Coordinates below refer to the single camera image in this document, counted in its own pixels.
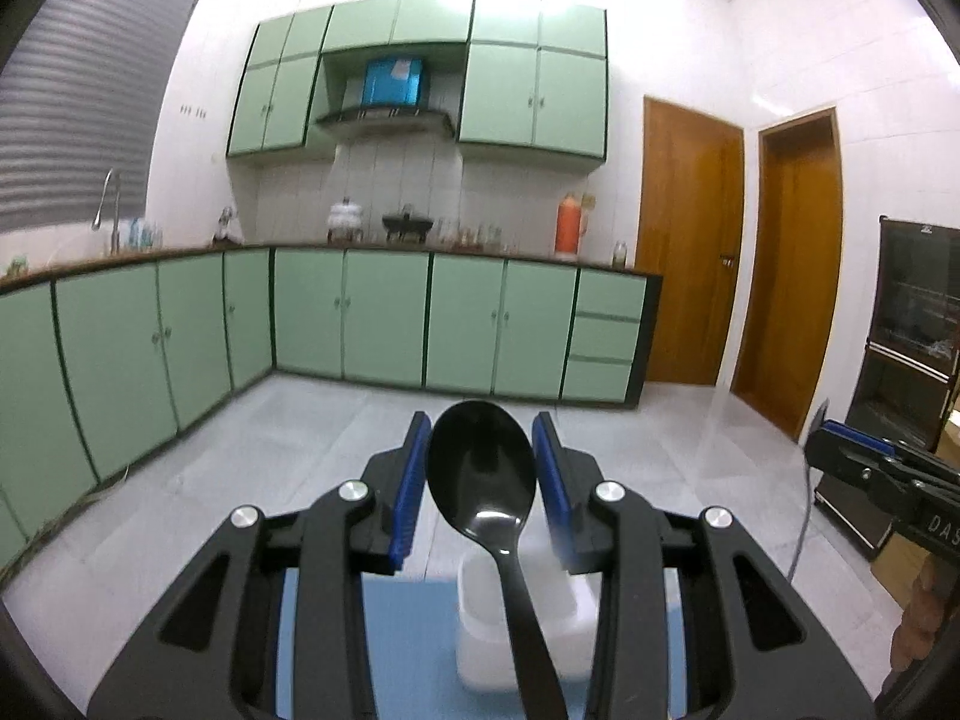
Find black plastic spoon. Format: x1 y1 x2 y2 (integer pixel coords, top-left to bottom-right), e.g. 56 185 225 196
427 400 568 718

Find green lower kitchen cabinets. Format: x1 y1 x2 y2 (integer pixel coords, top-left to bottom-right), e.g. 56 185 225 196
2 245 662 556

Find green kitchen cabinets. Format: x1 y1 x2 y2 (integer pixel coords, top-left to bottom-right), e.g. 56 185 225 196
226 0 610 169
2 245 662 556

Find chrome kitchen faucet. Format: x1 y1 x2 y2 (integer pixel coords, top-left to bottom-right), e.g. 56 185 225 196
89 167 124 257

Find green upper kitchen cabinets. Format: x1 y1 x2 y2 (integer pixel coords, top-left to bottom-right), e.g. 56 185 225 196
226 0 610 169

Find person's hand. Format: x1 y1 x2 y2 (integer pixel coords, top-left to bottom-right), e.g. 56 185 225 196
890 556 946 673

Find cardboard box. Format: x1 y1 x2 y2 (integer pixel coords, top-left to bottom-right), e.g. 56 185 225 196
871 408 960 608

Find black glass cabinet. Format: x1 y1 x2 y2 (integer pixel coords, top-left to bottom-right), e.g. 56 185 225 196
814 216 958 559

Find right wooden door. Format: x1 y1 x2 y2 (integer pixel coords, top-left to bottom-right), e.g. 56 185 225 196
732 109 843 440

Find wooden door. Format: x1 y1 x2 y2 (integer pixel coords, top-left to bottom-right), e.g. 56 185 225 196
732 109 843 440
635 98 745 387

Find white double utensil holder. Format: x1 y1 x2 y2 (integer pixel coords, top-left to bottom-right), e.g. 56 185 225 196
455 551 602 692

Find blue felt table mat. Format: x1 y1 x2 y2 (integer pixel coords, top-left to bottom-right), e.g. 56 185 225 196
273 567 690 720

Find glass jar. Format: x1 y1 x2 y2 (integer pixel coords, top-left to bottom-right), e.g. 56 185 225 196
612 241 628 270

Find left wooden door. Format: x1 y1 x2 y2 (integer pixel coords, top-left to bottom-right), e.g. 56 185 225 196
635 98 745 387

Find orange thermos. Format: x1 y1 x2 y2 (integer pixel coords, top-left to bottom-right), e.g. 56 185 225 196
553 193 587 259

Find glass jars on counter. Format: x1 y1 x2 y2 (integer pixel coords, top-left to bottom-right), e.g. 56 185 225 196
436 218 514 254

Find white cooking pot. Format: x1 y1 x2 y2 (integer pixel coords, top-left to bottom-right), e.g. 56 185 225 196
327 197 364 242

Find black wok on stove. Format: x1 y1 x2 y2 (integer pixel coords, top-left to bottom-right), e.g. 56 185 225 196
381 203 434 244

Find black range hood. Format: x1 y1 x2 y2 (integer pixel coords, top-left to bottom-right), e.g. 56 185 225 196
316 104 455 143

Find blue box above hood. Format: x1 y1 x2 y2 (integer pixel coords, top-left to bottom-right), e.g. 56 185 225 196
361 57 428 106

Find grey window blind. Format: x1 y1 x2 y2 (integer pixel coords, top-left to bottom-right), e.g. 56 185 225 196
2 0 199 232

